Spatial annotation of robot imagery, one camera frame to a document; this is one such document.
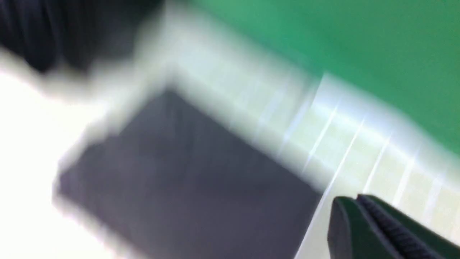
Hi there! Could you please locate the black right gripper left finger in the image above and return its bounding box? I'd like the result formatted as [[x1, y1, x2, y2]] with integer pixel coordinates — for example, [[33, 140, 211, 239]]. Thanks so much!
[[327, 196, 399, 259]]

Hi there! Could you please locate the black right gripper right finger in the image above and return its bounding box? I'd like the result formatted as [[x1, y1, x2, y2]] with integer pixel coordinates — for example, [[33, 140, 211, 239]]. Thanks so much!
[[357, 194, 460, 259]]

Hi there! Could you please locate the gray long-sleeve top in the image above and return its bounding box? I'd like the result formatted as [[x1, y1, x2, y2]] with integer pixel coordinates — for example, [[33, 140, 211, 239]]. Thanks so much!
[[59, 89, 320, 259]]

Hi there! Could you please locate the light green checkered tablecloth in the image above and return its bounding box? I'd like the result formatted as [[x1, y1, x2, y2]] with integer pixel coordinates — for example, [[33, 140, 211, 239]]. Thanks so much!
[[137, 6, 459, 259]]

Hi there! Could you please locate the green backdrop cloth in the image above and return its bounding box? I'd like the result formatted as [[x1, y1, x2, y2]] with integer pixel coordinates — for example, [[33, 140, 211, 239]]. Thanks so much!
[[190, 0, 460, 154]]

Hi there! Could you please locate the pile of dark clothes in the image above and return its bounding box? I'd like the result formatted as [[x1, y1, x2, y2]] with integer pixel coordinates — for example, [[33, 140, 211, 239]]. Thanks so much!
[[0, 0, 164, 73]]

